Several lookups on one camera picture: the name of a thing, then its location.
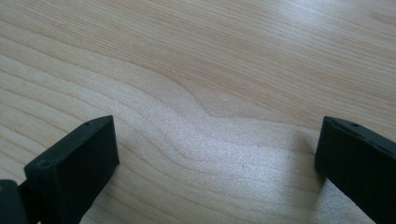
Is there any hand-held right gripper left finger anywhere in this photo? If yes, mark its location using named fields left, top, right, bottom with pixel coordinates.
left=19, top=115, right=120, bottom=224

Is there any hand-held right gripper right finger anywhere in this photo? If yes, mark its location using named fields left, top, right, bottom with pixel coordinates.
left=314, top=116, right=396, bottom=224

